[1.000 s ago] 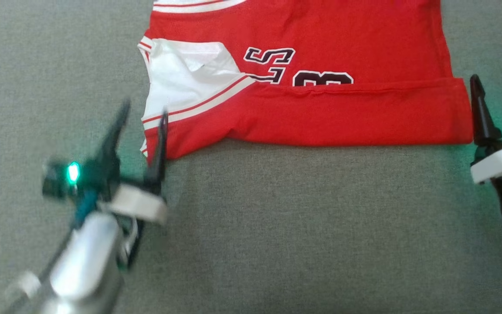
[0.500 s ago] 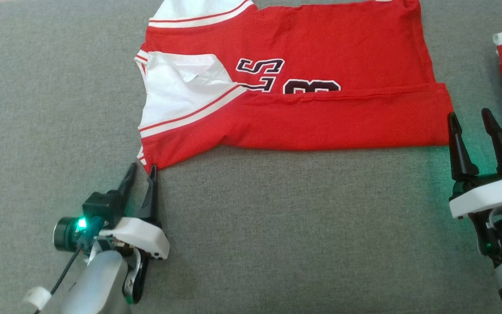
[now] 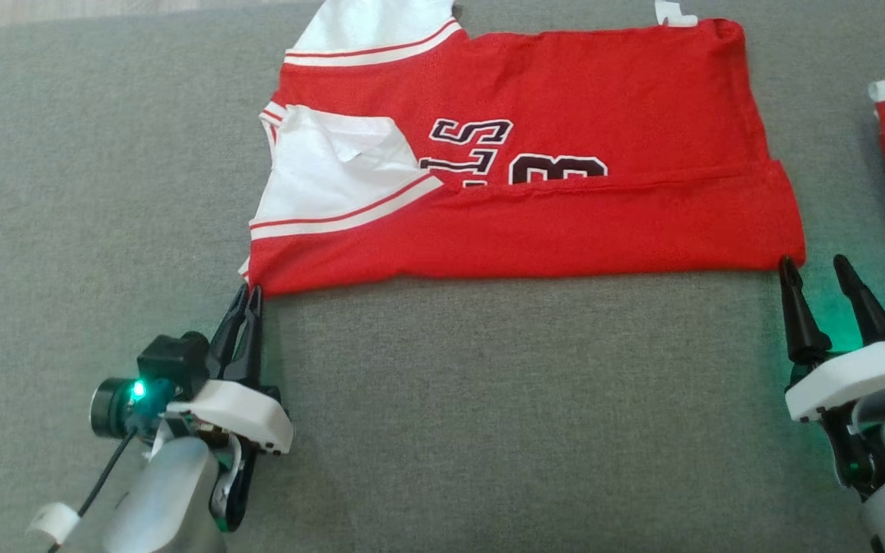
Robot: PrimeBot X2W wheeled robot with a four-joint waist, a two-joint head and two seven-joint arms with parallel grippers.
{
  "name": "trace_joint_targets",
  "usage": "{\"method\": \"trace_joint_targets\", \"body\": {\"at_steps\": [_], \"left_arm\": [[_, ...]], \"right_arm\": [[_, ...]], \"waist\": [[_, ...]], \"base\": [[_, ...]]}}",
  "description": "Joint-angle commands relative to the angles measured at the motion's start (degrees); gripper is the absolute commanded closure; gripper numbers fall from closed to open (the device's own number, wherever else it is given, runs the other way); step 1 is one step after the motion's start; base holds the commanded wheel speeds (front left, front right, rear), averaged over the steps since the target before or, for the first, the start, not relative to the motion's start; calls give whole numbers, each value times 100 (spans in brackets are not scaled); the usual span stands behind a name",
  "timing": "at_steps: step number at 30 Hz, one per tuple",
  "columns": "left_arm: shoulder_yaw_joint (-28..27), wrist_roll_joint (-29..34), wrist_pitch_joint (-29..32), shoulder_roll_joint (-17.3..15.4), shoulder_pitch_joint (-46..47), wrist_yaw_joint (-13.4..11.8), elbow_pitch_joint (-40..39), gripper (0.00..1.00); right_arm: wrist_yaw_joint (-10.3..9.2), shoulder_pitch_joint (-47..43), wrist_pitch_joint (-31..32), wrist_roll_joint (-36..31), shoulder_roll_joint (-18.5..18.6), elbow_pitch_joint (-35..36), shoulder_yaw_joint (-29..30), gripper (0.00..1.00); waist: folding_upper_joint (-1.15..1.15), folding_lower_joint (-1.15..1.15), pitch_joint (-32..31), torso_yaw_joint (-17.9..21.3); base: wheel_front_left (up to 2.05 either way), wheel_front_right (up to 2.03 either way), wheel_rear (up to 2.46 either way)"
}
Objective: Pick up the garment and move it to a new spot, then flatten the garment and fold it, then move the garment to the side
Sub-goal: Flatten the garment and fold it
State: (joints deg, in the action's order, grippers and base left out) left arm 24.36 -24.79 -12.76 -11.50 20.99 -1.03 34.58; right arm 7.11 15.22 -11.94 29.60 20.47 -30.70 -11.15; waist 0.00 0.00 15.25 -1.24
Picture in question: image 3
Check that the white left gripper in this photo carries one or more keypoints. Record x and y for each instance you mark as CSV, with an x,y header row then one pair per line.
x,y
243,415

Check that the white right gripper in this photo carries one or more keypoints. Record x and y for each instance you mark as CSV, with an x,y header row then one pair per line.
x,y
857,376

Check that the red and white basketball jersey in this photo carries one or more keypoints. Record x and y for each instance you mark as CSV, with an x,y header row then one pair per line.
x,y
565,223

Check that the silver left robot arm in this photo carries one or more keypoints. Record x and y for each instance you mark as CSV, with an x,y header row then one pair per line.
x,y
158,499

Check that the grey fabric sofa chaise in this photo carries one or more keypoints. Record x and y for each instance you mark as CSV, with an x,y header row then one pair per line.
x,y
488,422

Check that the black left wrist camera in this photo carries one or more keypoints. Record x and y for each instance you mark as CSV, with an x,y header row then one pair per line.
x,y
174,365

